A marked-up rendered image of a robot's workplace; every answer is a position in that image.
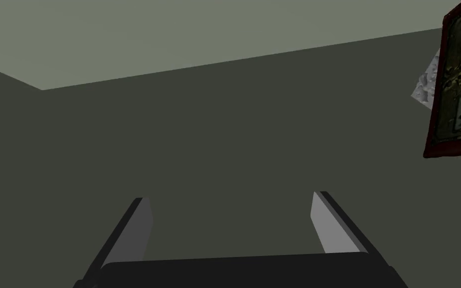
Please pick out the red framed wall picture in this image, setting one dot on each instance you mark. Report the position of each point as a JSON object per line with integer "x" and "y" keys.
{"x": 460, "y": 84}

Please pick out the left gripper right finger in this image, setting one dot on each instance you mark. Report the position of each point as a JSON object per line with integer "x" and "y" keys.
{"x": 336, "y": 230}

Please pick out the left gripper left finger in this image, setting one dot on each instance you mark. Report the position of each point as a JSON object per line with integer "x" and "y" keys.
{"x": 132, "y": 236}

